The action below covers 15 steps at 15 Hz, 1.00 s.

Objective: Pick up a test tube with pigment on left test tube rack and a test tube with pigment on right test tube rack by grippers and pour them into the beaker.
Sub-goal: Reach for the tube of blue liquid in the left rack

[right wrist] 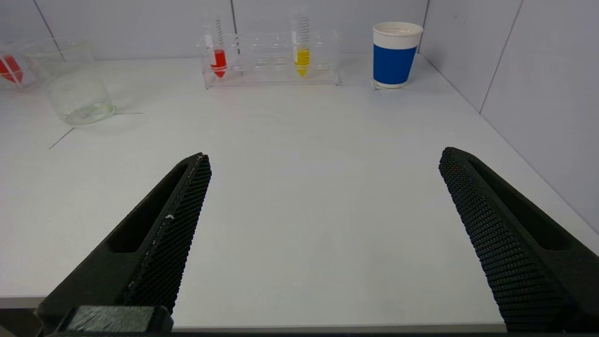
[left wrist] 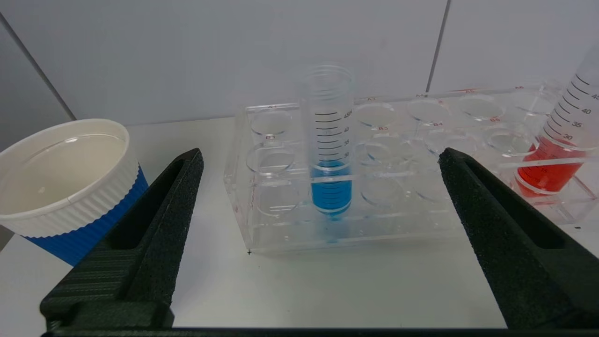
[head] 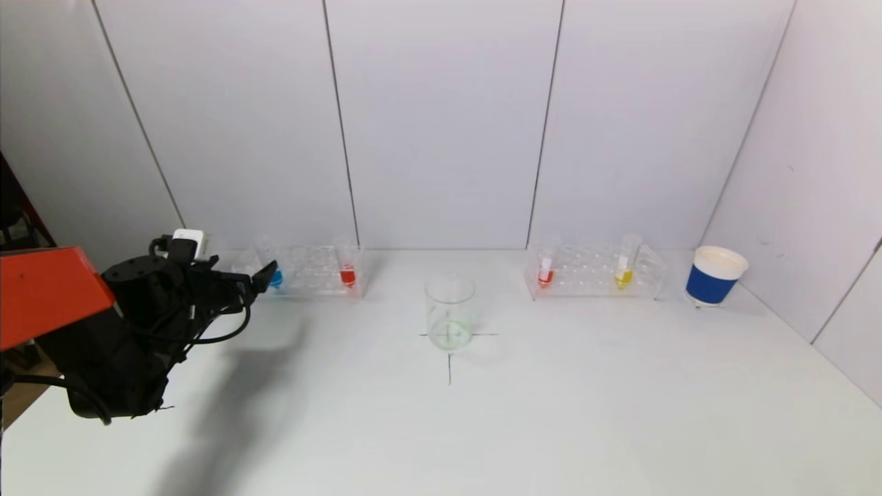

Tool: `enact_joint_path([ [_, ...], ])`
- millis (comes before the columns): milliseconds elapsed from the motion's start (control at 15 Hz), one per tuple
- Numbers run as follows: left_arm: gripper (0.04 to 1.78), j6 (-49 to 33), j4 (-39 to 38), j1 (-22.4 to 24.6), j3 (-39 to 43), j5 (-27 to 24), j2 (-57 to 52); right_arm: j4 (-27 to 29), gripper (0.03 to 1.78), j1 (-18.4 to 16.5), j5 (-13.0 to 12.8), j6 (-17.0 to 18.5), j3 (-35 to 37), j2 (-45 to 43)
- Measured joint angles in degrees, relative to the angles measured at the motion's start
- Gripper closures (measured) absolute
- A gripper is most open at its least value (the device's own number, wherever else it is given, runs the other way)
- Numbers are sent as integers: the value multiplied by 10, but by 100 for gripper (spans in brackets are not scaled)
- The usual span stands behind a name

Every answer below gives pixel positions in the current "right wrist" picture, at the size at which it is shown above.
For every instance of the yellow pigment test tube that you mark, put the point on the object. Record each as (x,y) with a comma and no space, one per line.
(302,58)

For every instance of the blue sleeved white paper cup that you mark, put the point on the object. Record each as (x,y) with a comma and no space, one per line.
(394,61)

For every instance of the red pigment test tube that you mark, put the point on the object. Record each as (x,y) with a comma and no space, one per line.
(218,61)
(10,69)

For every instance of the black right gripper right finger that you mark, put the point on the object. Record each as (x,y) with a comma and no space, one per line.
(514,243)

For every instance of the clear acrylic test tube rack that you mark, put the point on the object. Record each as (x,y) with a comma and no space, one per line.
(271,61)
(30,70)

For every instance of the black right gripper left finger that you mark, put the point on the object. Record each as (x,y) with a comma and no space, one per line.
(154,243)

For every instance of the clear glass beaker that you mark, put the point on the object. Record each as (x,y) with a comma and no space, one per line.
(75,84)

